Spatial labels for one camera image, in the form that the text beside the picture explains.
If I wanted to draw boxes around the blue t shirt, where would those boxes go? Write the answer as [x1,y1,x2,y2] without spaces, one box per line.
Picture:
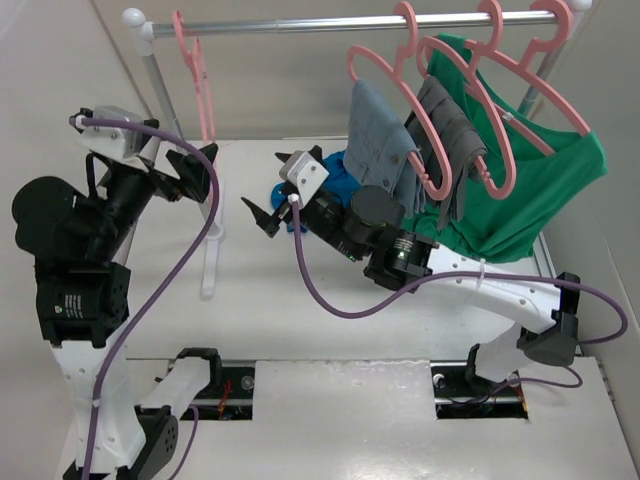
[270,149,372,234]

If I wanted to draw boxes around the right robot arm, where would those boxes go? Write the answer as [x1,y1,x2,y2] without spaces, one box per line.
[243,146,580,394]

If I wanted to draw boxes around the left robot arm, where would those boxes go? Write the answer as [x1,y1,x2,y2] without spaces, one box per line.
[12,109,223,479]

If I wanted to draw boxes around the pink hanger with grey shorts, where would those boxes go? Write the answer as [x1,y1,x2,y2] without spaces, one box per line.
[416,0,518,200]

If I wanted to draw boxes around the pink hanger with denim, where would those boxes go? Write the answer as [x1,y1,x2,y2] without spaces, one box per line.
[346,0,455,201]

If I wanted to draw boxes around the green t shirt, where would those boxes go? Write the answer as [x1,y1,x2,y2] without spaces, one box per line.
[402,51,607,263]

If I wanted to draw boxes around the pink hanger with green shirt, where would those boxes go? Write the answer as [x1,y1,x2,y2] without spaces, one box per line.
[463,1,590,162]

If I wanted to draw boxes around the blue denim shorts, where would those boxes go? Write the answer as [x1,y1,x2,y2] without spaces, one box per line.
[343,79,426,218]

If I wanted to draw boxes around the metal clothes rack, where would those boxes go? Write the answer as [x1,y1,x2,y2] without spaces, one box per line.
[122,1,591,137]

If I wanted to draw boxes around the grey shorts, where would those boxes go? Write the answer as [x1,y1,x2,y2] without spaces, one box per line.
[413,76,487,231]

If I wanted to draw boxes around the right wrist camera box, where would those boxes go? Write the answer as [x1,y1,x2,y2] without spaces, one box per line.
[279,150,329,209]

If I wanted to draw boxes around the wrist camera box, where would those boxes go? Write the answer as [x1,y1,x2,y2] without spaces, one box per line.
[279,150,329,209]
[69,106,145,170]

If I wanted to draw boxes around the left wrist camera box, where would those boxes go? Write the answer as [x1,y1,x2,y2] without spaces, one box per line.
[69,106,145,170]

